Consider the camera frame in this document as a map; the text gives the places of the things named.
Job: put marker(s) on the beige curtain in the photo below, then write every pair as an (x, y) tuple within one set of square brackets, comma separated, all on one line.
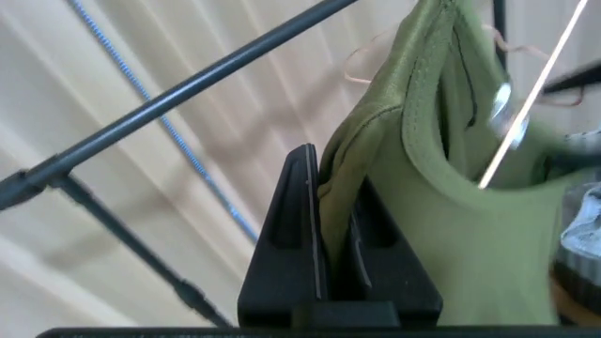
[(94, 70)]

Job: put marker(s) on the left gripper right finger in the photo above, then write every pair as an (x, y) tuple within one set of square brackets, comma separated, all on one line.
[(389, 281)]

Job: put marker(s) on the black clothes rack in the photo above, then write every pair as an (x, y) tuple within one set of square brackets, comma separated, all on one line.
[(188, 88)]

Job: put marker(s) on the green sleeveless shirt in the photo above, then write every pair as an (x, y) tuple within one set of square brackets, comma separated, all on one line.
[(469, 244)]

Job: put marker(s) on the pale grey garment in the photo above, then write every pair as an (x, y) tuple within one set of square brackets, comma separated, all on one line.
[(584, 230)]

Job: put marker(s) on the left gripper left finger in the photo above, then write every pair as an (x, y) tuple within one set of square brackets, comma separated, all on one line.
[(286, 263)]

